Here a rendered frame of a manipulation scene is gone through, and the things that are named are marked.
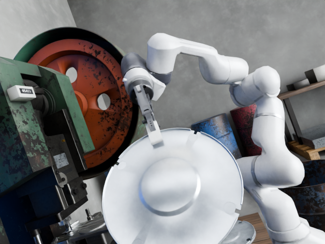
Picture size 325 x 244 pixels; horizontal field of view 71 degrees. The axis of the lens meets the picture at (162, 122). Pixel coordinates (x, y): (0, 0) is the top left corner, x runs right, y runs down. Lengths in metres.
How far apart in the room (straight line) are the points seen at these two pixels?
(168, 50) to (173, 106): 3.42
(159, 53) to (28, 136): 0.50
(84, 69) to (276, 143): 1.01
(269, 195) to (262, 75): 0.42
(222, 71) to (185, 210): 0.56
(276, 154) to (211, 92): 3.34
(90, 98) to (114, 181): 0.85
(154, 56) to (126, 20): 3.90
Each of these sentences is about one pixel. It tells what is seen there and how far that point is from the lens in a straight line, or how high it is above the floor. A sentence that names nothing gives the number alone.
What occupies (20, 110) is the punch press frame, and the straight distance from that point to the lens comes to 0.88.
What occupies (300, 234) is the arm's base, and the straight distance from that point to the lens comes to 0.94.
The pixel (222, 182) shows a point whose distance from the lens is 0.47.
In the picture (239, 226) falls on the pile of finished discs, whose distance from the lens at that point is 1.49.
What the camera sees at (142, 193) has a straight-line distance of 0.49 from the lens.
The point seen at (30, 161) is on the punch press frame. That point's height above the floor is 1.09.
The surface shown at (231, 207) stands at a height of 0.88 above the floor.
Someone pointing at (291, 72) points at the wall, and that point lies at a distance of 4.32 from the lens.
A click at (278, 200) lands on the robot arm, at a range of 0.90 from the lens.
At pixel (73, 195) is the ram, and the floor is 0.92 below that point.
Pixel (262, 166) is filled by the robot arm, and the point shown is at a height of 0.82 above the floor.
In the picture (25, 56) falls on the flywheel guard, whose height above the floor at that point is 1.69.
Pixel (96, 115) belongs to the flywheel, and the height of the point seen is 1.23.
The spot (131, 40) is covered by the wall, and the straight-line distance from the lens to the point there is 4.50.
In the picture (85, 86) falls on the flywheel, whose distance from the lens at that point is 1.34.
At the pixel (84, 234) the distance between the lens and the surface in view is 0.97.
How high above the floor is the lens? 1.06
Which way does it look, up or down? level
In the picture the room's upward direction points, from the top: 20 degrees counter-clockwise
